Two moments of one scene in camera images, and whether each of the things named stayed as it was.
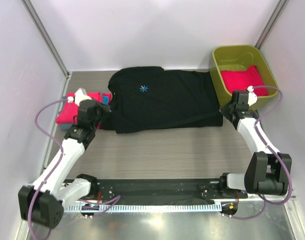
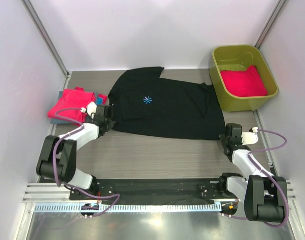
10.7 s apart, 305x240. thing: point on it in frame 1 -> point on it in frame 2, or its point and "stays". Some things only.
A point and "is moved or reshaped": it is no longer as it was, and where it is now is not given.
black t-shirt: (149, 98) is moved or reshaped
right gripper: (223, 110) -> (223, 138)
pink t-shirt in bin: (237, 80) stays
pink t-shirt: (95, 96) -> (72, 98)
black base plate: (140, 190) stays
